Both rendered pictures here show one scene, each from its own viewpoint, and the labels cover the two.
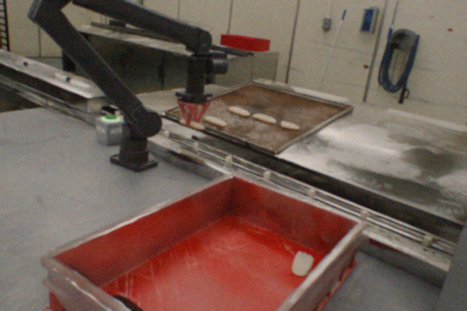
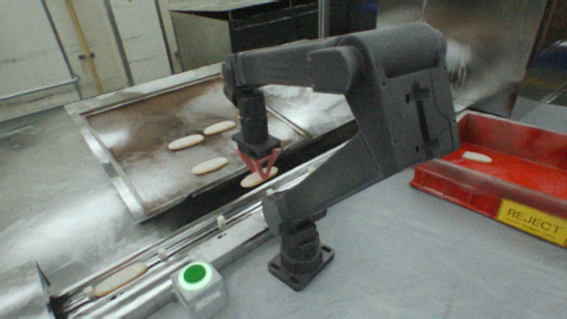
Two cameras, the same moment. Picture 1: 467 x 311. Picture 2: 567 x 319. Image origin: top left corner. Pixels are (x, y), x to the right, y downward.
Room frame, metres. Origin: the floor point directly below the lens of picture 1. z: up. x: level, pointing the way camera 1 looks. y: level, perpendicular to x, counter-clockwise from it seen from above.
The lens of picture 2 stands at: (0.99, 0.77, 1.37)
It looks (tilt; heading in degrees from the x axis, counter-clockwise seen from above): 32 degrees down; 285
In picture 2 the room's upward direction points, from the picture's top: 5 degrees counter-clockwise
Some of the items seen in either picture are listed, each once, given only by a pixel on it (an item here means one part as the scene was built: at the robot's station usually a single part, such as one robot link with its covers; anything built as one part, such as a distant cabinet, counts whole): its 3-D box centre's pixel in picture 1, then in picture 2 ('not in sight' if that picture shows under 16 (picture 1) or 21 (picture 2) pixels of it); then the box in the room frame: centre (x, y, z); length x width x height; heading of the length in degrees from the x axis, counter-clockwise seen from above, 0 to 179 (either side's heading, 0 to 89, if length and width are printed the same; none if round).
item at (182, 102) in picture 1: (191, 109); (259, 159); (1.20, 0.15, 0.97); 0.07 x 0.07 x 0.09; 52
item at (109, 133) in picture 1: (111, 135); (200, 294); (1.25, 0.41, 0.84); 0.08 x 0.08 x 0.11; 51
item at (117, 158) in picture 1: (134, 150); (300, 248); (1.09, 0.29, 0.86); 0.12 x 0.09 x 0.08; 59
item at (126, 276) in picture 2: not in sight; (121, 277); (1.41, 0.41, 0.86); 0.10 x 0.04 x 0.01; 51
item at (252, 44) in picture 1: (244, 42); not in sight; (5.02, 0.05, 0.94); 0.51 x 0.36 x 0.13; 55
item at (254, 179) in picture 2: (192, 123); (259, 175); (1.20, 0.15, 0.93); 0.10 x 0.04 x 0.01; 52
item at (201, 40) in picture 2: not in sight; (288, 45); (1.70, -2.68, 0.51); 1.93 x 1.05 x 1.02; 51
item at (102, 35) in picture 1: (163, 65); not in sight; (5.33, 1.08, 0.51); 3.00 x 1.26 x 1.03; 51
